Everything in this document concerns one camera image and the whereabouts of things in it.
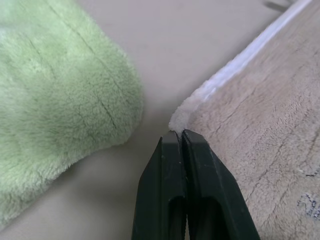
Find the beige fluffy towel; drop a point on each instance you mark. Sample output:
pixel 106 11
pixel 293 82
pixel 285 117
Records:
pixel 262 120

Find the green fluffy towel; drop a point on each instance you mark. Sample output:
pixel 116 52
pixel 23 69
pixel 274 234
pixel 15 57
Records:
pixel 55 95

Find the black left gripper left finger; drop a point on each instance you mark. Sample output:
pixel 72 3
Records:
pixel 155 180

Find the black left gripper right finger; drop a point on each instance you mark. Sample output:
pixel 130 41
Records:
pixel 212 185

